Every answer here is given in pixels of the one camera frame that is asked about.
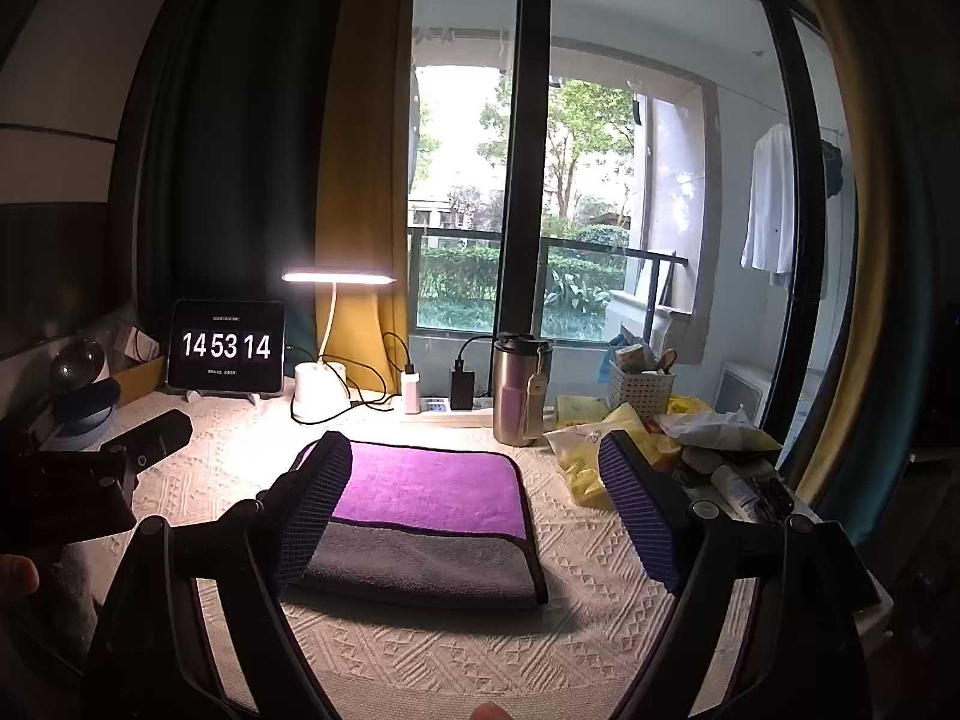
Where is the white perforated basket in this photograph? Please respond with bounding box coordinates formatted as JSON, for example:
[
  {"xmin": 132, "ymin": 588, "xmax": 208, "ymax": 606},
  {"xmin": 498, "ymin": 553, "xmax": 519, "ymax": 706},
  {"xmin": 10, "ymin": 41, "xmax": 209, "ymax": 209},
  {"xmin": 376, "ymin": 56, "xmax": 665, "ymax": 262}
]
[{"xmin": 607, "ymin": 362, "xmax": 675, "ymax": 419}]

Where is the black power adapter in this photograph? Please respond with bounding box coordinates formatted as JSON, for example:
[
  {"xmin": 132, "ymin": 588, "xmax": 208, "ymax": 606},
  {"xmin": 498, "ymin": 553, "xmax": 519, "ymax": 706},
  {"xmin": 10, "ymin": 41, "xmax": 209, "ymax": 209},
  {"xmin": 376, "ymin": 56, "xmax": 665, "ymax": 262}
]
[{"xmin": 449, "ymin": 356, "xmax": 475, "ymax": 411}]

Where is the steel travel tumbler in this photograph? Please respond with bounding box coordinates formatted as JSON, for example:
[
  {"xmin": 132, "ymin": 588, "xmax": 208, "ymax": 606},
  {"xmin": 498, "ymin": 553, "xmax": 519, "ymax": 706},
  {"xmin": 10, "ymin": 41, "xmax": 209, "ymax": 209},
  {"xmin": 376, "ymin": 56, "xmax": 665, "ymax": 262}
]
[{"xmin": 493, "ymin": 333, "xmax": 553, "ymax": 447}]

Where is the yellow curtain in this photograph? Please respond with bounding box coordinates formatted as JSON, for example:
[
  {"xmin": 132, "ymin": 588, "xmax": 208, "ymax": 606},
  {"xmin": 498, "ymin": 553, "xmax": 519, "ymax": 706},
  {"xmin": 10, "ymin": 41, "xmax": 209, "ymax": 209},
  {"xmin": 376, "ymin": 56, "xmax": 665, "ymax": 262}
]
[{"xmin": 314, "ymin": 0, "xmax": 413, "ymax": 394}]

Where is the white textured table mat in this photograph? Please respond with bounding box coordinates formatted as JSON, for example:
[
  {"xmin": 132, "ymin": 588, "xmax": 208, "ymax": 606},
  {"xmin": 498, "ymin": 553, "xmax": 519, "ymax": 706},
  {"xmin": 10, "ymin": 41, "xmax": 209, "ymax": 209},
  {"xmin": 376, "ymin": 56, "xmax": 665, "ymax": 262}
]
[{"xmin": 67, "ymin": 380, "xmax": 895, "ymax": 720}]

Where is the white USB charger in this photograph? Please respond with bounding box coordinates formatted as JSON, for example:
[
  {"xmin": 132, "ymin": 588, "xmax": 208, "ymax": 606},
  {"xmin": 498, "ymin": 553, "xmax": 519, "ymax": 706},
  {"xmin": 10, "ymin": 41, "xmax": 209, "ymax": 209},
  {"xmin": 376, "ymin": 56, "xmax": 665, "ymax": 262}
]
[{"xmin": 400, "ymin": 362, "xmax": 421, "ymax": 415}]

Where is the small yellow tissue pack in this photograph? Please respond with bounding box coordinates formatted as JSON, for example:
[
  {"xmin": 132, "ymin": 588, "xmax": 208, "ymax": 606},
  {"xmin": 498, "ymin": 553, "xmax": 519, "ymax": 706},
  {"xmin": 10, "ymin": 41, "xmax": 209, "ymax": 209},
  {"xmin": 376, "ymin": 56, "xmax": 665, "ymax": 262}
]
[{"xmin": 555, "ymin": 395, "xmax": 610, "ymax": 429}]

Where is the crumpled white plastic bag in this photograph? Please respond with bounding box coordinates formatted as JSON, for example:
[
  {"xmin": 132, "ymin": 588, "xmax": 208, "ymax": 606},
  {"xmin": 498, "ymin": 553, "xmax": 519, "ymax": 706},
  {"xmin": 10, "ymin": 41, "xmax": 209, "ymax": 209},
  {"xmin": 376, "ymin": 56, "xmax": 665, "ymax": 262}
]
[{"xmin": 656, "ymin": 410, "xmax": 781, "ymax": 452}]

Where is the hanging white shirt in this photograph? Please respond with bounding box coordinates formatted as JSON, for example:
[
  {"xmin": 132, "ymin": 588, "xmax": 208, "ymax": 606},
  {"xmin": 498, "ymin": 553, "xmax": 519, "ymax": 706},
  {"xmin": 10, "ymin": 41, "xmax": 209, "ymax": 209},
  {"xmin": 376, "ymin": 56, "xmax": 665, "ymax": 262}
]
[{"xmin": 740, "ymin": 124, "xmax": 796, "ymax": 286}]

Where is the white desk lamp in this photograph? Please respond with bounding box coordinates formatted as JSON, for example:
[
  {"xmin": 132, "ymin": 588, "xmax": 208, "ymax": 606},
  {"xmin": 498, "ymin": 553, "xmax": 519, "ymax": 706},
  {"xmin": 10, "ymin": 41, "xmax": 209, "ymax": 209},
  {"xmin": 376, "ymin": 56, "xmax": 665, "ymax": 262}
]
[{"xmin": 283, "ymin": 268, "xmax": 394, "ymax": 424}]

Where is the tablet clock display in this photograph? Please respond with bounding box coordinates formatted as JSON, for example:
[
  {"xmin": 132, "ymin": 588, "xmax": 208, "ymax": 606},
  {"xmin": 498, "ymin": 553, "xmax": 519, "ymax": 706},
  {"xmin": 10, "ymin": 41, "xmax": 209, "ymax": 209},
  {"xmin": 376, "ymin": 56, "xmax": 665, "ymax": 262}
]
[{"xmin": 166, "ymin": 299, "xmax": 286, "ymax": 397}]

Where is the purple and grey towel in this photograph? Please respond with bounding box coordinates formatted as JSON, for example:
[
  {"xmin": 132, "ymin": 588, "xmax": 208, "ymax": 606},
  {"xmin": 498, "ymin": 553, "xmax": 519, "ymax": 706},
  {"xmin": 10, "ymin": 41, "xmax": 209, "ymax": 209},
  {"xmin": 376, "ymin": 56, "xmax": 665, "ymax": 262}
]
[{"xmin": 295, "ymin": 440, "xmax": 548, "ymax": 613}]

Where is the white power strip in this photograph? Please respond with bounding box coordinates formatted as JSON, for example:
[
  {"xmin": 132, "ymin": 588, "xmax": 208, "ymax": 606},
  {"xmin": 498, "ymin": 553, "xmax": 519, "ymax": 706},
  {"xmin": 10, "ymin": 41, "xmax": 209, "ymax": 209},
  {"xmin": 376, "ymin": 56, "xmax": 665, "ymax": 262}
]
[{"xmin": 420, "ymin": 397, "xmax": 493, "ymax": 418}]

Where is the cardboard box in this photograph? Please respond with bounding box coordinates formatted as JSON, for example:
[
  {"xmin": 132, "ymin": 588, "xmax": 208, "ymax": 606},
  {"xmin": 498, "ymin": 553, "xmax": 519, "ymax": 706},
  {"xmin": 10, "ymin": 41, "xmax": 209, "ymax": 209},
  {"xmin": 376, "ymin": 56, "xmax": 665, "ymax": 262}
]
[{"xmin": 112, "ymin": 356, "xmax": 166, "ymax": 406}]

